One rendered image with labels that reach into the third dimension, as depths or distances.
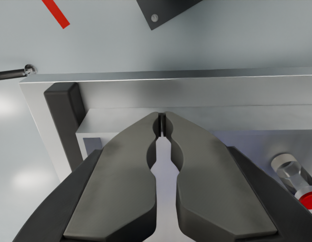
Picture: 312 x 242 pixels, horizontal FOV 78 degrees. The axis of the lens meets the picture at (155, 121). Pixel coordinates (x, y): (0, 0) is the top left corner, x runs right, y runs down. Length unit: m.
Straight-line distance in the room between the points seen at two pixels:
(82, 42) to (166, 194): 0.96
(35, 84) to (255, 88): 0.17
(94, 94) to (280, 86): 0.15
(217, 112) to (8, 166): 1.72
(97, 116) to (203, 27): 0.94
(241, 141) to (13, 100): 1.32
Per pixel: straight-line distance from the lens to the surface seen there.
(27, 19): 1.19
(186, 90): 0.16
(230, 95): 0.17
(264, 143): 0.21
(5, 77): 1.22
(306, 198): 0.20
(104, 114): 0.16
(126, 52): 1.06
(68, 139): 0.17
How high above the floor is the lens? 1.02
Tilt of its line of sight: 58 degrees down
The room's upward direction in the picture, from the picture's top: 179 degrees clockwise
